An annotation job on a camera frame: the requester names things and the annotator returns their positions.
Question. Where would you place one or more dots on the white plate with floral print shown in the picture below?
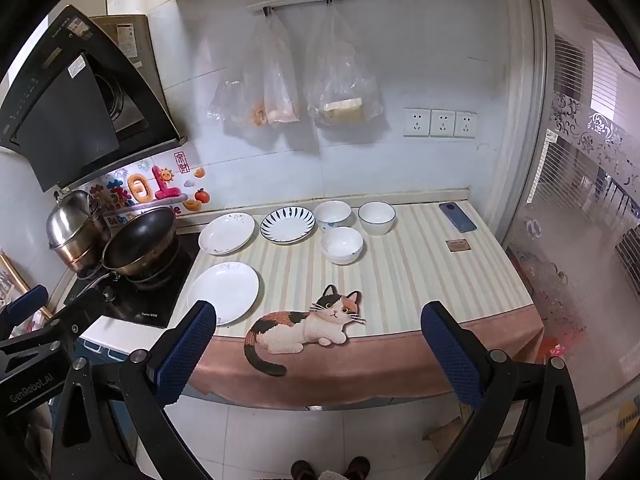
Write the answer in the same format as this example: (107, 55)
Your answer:
(227, 232)

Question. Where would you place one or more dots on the blue smartphone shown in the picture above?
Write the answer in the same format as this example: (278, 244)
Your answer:
(457, 216)

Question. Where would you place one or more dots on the white wall socket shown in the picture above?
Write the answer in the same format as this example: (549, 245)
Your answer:
(465, 123)
(442, 122)
(416, 122)

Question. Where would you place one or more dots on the clear plastic bag with pale block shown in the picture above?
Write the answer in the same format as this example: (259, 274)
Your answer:
(345, 85)

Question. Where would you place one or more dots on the white bowl with blue stripes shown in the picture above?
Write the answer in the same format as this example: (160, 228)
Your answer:
(223, 292)

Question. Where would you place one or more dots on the frosted glass sliding door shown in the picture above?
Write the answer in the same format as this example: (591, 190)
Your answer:
(575, 210)

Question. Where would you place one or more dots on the person's dark shoe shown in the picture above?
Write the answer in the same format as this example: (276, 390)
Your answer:
(357, 467)
(302, 471)

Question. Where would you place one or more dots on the small brown card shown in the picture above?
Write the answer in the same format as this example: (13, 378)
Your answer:
(457, 246)

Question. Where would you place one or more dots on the white bowl with dark rim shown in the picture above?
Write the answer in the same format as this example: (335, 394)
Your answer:
(376, 217)

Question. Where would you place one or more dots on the colourful wall sticker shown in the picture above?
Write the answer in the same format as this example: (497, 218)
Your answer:
(160, 185)

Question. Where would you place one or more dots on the steel steamer pot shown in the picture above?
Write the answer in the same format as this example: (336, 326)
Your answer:
(75, 225)

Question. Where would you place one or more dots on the black range hood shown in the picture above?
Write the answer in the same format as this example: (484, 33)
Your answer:
(65, 105)

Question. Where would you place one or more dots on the wooden framed board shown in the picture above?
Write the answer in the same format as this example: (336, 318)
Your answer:
(12, 277)

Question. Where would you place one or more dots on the white bowl with coloured dots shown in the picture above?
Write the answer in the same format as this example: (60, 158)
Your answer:
(332, 214)

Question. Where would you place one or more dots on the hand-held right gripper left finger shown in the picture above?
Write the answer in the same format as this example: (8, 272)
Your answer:
(186, 352)

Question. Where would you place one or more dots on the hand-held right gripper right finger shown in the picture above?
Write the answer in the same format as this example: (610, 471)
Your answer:
(452, 355)

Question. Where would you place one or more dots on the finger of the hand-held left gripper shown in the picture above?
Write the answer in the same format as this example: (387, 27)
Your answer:
(75, 316)
(25, 304)

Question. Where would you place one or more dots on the dark wok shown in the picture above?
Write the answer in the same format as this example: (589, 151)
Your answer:
(140, 240)

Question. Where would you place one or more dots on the black stove top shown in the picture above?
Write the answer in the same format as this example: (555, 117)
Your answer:
(150, 305)

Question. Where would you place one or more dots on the white plate with blue stripes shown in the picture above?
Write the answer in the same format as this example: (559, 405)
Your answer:
(287, 224)

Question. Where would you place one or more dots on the plain white bowl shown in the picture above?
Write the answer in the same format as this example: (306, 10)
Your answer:
(341, 246)

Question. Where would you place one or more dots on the striped tablecloth with cat print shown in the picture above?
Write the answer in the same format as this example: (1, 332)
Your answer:
(400, 285)

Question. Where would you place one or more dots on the brown metal flue cover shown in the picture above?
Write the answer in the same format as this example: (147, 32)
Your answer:
(125, 35)

